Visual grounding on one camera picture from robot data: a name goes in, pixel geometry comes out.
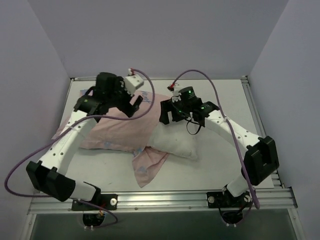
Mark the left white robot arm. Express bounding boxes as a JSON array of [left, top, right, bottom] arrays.
[[26, 72, 144, 210]]

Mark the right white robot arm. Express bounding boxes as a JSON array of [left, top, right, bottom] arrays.
[[159, 83, 280, 207]]

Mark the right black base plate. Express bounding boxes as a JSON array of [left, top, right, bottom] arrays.
[[206, 190, 252, 209]]

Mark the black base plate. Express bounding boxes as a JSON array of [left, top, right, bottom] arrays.
[[206, 190, 252, 209], [71, 193, 118, 212]]

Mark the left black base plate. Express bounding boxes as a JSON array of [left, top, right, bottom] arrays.
[[71, 193, 118, 212]]

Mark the black wire loop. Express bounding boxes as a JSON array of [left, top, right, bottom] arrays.
[[186, 118, 205, 136]]

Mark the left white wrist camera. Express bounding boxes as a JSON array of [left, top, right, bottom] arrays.
[[123, 75, 144, 96]]

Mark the white pillow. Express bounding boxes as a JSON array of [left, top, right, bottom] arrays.
[[146, 120, 198, 161]]

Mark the pink pillowcase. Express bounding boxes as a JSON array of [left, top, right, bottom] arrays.
[[51, 88, 170, 189]]

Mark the front aluminium rail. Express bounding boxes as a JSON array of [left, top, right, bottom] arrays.
[[28, 188, 298, 214]]

